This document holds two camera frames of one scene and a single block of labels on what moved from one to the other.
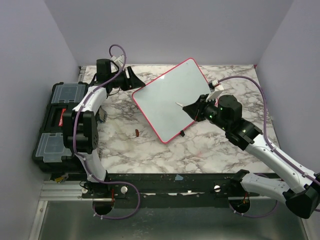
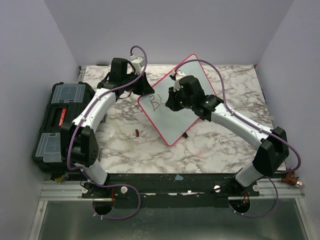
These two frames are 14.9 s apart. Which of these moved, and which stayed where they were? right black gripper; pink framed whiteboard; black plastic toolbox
Moved: right black gripper
Stayed: pink framed whiteboard; black plastic toolbox
